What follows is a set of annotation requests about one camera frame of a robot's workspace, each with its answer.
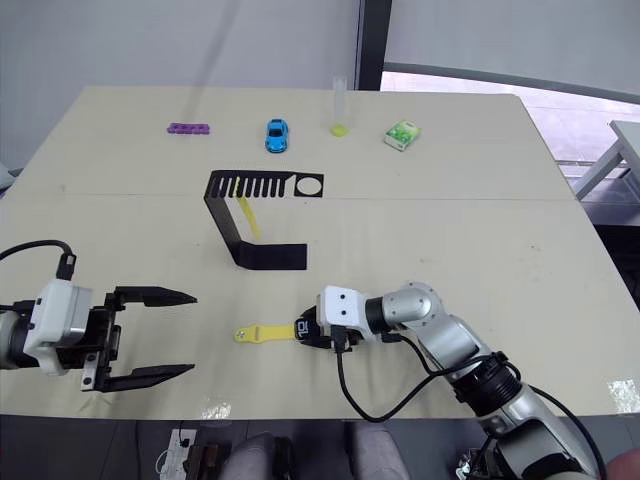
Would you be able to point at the clear tube with yellow cap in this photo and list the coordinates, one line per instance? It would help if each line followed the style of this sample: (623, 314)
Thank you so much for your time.
(340, 105)

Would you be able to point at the white power strip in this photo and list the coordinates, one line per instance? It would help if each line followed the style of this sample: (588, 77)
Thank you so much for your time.
(177, 450)

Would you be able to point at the blue toy car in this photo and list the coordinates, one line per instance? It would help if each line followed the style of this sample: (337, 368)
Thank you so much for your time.
(276, 137)

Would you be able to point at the white side table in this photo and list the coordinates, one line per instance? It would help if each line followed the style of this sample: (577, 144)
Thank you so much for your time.
(612, 150)

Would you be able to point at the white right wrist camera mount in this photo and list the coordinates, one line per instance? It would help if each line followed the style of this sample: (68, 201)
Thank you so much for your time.
(345, 305)

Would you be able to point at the reddish brown rounded shape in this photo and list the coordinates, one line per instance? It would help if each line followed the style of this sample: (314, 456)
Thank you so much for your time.
(625, 467)

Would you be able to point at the dark vertical pillar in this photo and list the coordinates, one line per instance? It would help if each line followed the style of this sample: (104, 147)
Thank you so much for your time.
(375, 45)

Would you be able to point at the black watch body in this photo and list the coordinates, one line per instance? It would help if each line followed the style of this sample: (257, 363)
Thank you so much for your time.
(303, 328)

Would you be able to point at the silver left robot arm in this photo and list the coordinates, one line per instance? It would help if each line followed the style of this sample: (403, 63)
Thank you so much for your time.
(15, 345)

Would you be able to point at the purple toy block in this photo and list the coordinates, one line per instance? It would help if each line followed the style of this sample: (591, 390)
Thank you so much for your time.
(189, 129)

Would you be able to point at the grey rounded shape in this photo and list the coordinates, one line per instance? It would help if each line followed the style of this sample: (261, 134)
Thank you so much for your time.
(257, 457)
(375, 452)

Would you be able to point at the dark cluttered object under table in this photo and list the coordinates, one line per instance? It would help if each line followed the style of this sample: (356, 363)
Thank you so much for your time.
(470, 467)

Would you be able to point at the black metal watch stand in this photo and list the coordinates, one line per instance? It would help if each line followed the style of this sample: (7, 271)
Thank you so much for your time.
(272, 256)

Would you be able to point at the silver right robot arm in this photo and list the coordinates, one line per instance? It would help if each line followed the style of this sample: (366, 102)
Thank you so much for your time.
(425, 305)

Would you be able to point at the green and white small box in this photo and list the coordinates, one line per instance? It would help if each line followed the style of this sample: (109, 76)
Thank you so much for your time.
(402, 135)

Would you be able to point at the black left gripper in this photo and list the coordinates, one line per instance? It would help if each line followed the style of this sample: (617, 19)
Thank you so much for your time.
(102, 335)

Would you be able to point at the dark grey furniture piece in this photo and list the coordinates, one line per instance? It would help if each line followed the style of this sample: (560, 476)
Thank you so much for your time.
(620, 205)

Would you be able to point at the dark brown object under table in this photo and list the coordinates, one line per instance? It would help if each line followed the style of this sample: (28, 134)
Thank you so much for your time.
(202, 462)

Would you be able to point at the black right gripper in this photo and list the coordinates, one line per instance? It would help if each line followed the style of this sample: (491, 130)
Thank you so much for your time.
(352, 341)

